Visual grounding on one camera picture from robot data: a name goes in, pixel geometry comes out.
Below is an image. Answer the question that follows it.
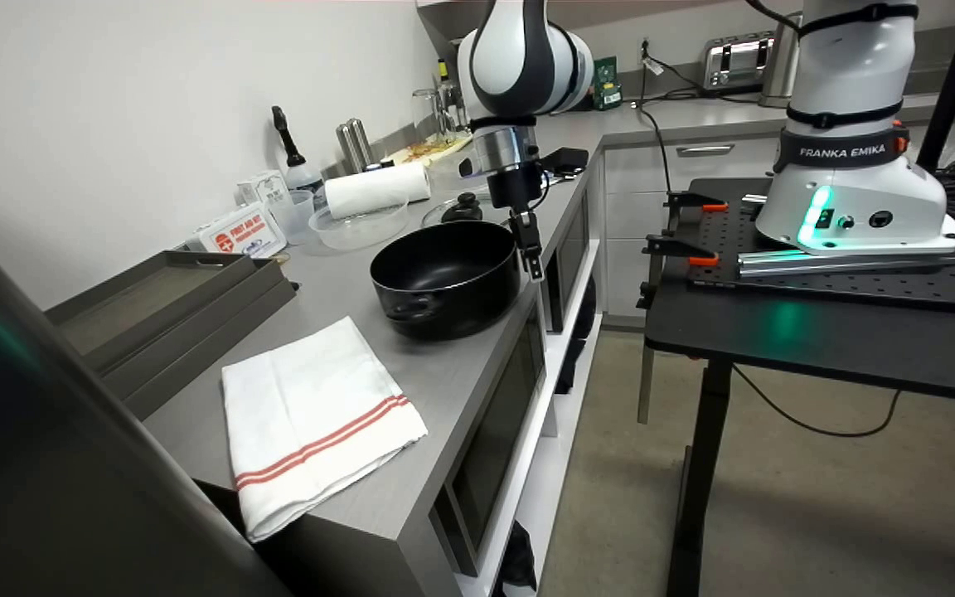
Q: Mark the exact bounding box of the white towel red stripe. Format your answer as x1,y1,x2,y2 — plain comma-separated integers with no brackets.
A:
218,316,432,547

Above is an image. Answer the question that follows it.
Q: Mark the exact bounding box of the green box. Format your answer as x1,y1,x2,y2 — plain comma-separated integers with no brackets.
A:
590,54,626,111

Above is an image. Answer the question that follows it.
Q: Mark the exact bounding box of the clear glass bowl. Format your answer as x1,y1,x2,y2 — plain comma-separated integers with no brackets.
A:
308,197,416,255

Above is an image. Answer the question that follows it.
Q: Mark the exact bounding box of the black cooking pot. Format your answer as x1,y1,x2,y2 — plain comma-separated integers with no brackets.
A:
370,217,529,345

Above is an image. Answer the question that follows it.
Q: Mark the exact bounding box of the yellow cloth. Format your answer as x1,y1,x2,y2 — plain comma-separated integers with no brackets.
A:
400,130,470,167

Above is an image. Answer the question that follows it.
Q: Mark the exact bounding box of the steel container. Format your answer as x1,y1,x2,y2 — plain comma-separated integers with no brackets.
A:
761,19,802,110

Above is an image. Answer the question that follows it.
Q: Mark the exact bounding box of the steel cylinder shaker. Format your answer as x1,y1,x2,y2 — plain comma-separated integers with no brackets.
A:
337,115,377,176

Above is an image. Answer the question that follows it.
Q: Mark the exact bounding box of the glass lid black knob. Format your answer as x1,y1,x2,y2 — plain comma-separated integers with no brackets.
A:
421,192,503,232

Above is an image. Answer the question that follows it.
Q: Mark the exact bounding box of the white paper towel roll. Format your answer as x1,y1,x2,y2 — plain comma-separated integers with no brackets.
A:
321,160,435,221

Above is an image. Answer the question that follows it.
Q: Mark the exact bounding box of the orange black clamp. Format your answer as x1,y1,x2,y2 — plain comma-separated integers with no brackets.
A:
665,190,738,217
644,232,724,274

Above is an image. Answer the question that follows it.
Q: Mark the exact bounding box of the steel toaster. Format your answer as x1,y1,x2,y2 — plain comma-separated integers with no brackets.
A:
699,28,779,97

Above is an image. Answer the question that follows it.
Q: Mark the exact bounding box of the black perforated robot table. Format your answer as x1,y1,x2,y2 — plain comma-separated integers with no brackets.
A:
642,176,955,597

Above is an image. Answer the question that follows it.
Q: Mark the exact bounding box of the aluminium rail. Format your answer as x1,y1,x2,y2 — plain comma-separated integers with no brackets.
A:
738,225,955,277

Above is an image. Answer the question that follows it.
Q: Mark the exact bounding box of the small white box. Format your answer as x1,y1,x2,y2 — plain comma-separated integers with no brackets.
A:
236,168,296,225

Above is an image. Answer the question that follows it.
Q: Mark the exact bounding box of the black built-in oven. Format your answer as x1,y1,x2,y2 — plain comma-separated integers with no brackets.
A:
539,192,596,333

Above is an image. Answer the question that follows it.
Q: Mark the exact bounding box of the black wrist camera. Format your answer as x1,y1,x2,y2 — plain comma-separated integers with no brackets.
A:
539,147,590,185

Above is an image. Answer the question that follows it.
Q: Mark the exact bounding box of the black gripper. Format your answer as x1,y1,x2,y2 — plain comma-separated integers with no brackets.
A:
485,127,551,281

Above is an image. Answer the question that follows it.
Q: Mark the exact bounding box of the white kitchen cabinet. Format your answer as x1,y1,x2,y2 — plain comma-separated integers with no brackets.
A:
590,94,802,328

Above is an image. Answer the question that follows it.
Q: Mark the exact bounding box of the spray bottle black trigger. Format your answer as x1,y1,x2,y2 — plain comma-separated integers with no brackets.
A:
268,102,333,213

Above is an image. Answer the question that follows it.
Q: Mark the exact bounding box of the grey tray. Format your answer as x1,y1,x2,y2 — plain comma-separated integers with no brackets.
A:
45,247,283,340
91,274,303,420

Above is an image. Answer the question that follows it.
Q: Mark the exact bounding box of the white counter shelf cabinet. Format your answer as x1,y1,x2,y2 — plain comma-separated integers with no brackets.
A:
456,185,608,597

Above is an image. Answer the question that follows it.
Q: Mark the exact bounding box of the white red box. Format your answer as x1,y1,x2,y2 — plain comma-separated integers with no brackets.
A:
194,197,290,262

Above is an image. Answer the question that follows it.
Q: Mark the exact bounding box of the black floor cable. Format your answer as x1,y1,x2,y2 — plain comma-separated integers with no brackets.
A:
729,360,905,442

